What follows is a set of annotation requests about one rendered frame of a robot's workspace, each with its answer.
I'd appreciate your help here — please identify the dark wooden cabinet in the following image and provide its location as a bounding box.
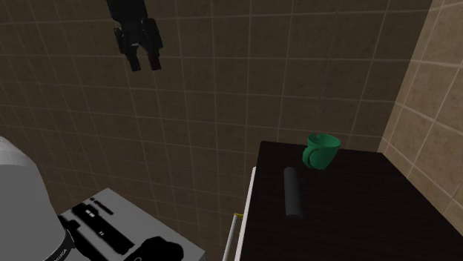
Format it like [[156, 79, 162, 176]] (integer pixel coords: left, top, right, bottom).
[[222, 140, 463, 261]]

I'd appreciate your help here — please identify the green cup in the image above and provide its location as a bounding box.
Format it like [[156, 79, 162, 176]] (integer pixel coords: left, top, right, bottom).
[[301, 133, 342, 171]]

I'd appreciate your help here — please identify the grey robot stand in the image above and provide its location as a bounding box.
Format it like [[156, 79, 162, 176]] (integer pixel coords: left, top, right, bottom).
[[57, 187, 208, 261]]

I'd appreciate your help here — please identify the dark grey cylinder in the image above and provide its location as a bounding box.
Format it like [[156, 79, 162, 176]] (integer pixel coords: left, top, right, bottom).
[[283, 165, 305, 220]]

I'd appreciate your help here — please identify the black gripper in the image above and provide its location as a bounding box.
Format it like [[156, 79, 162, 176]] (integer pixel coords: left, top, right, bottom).
[[105, 0, 164, 73]]

